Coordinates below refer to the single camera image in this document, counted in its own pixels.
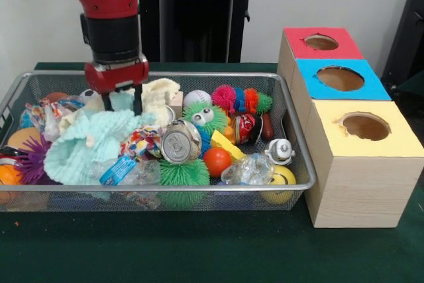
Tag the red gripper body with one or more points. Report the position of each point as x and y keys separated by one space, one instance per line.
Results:
x=116 y=77

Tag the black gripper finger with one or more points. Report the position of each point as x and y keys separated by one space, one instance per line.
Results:
x=108 y=102
x=138 y=100

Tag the cream waffle cloth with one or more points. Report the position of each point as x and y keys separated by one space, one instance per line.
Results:
x=159 y=97

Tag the mint waffle cloth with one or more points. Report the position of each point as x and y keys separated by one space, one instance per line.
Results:
x=86 y=150

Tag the multicolour spiky caterpillar toy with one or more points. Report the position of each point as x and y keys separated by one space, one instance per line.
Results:
x=227 y=95

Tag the wooden box with three holes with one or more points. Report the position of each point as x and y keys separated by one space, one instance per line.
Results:
x=364 y=190

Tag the small colourful crumpled paper ball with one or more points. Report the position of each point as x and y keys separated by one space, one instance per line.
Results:
x=140 y=140

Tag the silver drink can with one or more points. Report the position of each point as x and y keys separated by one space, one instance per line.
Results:
x=180 y=144

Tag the crushed bottle with blue label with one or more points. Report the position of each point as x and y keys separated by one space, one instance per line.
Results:
x=132 y=172

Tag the green spiky ball with eyes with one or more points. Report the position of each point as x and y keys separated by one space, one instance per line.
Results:
x=215 y=117

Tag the plain green spiky ball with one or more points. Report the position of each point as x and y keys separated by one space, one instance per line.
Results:
x=185 y=173

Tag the red-orange ball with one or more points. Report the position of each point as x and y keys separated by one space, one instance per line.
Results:
x=217 y=162

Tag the dark green table cloth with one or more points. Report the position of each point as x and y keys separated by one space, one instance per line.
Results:
x=414 y=85
x=198 y=250

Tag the black stand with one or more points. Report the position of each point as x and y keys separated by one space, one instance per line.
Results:
x=407 y=31

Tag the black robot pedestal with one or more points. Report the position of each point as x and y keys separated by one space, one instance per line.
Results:
x=198 y=14

